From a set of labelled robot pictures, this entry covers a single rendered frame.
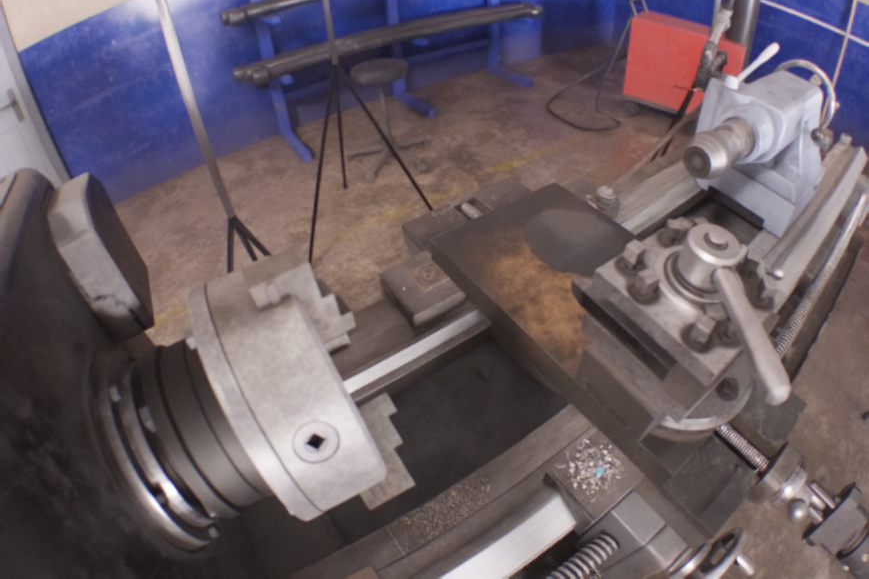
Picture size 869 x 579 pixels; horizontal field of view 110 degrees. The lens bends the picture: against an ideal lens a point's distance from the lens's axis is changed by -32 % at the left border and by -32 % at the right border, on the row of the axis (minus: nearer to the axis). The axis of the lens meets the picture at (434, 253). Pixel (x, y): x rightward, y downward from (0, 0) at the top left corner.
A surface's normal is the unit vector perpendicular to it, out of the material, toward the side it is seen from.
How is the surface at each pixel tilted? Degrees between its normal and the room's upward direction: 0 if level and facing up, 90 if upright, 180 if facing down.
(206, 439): 44
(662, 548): 0
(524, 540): 36
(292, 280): 89
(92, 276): 90
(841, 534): 53
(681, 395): 0
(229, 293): 9
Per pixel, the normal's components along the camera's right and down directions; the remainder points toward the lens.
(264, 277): -0.07, -0.74
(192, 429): 0.27, -0.28
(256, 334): 0.09, -0.56
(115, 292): 0.55, 0.54
